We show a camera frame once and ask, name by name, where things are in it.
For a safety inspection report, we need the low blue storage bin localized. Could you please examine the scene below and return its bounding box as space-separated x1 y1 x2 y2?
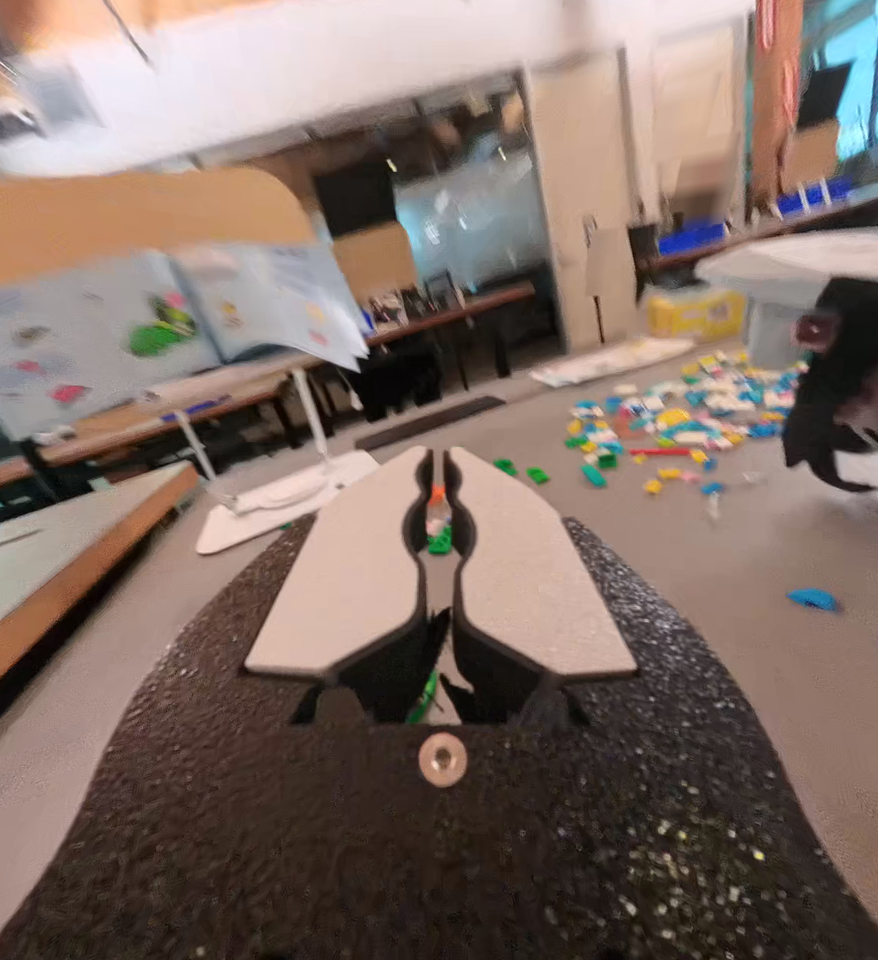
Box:
776 180 852 215

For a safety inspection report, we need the grey desk with wooden edge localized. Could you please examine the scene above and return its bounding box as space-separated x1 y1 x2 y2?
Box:
0 461 200 721

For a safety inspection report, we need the closed flower print booklet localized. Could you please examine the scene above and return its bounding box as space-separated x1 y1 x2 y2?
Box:
532 337 695 387

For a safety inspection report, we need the open instruction booklet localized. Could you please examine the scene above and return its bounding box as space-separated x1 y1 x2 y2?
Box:
0 241 371 440

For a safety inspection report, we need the pile of colourful lego bricks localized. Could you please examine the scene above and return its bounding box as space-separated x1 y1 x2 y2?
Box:
565 351 811 519

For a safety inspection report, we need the yellow lego box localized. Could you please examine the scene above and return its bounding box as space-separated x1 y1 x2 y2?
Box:
647 288 747 339

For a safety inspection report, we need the black wall screen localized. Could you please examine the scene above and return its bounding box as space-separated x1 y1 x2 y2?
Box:
313 159 398 240

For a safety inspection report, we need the black desk cable cover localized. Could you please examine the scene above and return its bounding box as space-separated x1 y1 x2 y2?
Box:
355 396 506 451

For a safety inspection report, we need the white book stand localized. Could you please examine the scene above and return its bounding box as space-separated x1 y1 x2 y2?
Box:
146 367 380 556

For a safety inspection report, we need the brown-top desk with black legs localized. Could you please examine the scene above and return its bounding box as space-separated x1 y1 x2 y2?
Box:
637 191 878 279

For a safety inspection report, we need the white table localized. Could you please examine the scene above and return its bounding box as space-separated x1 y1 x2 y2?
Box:
697 228 878 369

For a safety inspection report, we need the long brown-top desk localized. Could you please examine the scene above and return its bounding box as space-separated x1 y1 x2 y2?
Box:
367 281 537 391

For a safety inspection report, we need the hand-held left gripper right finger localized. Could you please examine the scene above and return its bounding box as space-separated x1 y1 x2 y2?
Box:
442 447 638 725

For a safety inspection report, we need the small orange green lego assembly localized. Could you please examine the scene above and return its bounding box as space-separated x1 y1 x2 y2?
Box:
425 483 456 558

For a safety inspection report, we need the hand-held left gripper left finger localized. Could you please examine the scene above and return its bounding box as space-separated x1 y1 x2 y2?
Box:
244 446 451 725

